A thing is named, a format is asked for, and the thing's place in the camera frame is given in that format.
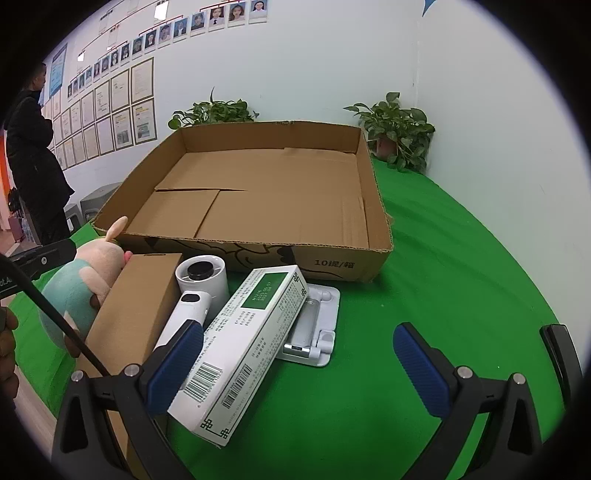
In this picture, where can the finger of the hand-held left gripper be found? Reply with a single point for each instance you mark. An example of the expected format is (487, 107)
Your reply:
(46, 258)

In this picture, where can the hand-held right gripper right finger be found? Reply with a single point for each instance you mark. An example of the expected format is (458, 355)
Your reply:
(422, 364)

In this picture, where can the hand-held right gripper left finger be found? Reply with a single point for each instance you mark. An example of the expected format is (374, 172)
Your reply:
(178, 364)

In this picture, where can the pink pig plush toy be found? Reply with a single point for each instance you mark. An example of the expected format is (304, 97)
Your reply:
(74, 286)

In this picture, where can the white handheld fan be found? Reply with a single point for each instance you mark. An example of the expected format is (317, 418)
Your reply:
(184, 318)

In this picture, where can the white remote control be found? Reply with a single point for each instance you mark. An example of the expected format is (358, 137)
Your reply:
(249, 350)

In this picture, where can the long brown cardboard box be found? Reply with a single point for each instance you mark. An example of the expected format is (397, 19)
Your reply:
(134, 304)

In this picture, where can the shallow cardboard tray box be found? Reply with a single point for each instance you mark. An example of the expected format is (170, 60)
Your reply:
(277, 194)

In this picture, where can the person's left hand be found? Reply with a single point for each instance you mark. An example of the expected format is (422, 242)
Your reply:
(5, 337)

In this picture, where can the green table cloth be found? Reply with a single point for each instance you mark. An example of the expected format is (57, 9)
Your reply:
(369, 392)

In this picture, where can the grey stool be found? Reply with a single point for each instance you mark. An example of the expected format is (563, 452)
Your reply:
(97, 198)

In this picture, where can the black flat device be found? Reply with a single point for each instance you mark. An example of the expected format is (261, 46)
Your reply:
(561, 360)

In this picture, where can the leafy potted plant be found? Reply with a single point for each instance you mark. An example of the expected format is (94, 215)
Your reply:
(397, 124)
(212, 110)

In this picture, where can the row of portrait photos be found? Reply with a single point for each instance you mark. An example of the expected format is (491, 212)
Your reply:
(194, 23)

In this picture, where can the wall of framed certificates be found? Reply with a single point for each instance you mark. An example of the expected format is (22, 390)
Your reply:
(120, 120)

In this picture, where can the blue wall poster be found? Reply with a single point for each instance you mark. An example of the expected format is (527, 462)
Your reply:
(57, 69)

